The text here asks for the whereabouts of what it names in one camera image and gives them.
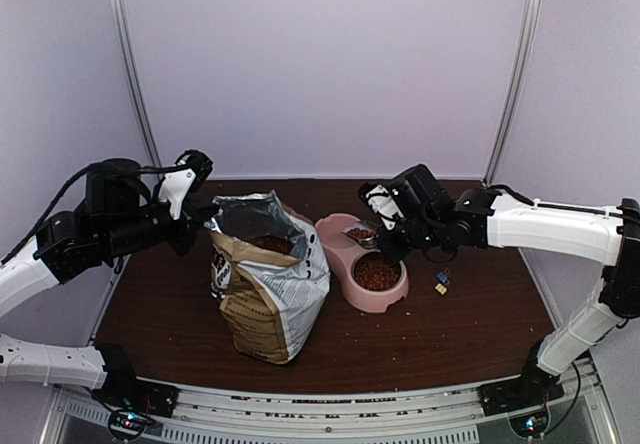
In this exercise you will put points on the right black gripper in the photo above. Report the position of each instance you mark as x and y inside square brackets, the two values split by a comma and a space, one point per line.
[393, 251]

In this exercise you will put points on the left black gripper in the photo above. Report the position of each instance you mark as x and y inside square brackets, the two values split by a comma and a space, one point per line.
[190, 220]

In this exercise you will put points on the metal food scoop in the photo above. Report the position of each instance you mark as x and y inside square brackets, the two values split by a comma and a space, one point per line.
[362, 233]

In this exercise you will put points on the pink double pet bowl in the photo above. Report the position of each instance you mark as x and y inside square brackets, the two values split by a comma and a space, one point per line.
[369, 281]

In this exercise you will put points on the gold binder clip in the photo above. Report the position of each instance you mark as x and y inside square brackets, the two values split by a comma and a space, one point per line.
[441, 289]

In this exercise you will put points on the dog food bag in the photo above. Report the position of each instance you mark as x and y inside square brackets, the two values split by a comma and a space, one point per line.
[269, 274]

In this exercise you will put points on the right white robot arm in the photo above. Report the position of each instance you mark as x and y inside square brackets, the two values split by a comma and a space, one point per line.
[418, 214]

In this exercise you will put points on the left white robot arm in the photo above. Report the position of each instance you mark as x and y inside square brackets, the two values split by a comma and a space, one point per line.
[103, 213]

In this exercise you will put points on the brown dog kibble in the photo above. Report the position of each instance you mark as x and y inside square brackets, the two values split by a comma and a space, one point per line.
[377, 270]

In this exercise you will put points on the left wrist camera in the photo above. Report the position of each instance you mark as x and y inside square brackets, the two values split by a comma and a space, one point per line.
[189, 172]

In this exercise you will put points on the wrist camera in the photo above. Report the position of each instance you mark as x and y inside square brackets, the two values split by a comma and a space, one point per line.
[380, 201]
[189, 172]

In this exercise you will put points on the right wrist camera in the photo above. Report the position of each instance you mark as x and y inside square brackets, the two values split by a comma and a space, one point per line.
[380, 201]

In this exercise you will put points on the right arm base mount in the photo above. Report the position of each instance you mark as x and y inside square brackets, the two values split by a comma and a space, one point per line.
[524, 398]

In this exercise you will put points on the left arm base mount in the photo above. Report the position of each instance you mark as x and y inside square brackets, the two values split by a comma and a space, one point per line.
[135, 408]

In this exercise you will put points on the left aluminium frame post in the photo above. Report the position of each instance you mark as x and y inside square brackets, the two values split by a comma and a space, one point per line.
[133, 81]

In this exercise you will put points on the aluminium frame post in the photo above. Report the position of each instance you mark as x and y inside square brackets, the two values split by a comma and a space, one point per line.
[133, 81]
[527, 34]

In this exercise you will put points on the right aluminium frame post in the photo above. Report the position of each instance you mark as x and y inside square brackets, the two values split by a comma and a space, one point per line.
[527, 34]

